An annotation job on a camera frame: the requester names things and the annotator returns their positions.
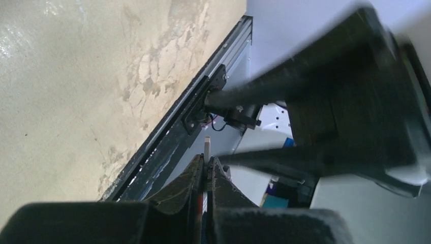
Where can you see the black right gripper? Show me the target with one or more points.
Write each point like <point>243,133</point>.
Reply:
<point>361,108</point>

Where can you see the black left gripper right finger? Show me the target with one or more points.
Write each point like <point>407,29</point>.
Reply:
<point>233,218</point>

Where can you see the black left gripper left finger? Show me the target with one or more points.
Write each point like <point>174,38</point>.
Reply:
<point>172,215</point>

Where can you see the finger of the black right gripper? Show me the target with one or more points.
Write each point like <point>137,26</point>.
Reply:
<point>321,59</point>
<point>296,162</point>

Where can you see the white poker chip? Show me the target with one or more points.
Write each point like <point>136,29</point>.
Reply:
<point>207,149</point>

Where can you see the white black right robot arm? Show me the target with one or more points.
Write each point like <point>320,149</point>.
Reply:
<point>242,118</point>

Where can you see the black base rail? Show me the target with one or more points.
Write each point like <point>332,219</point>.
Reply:
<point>152,164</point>

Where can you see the aluminium frame rail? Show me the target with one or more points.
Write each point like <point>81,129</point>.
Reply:
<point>232,43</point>

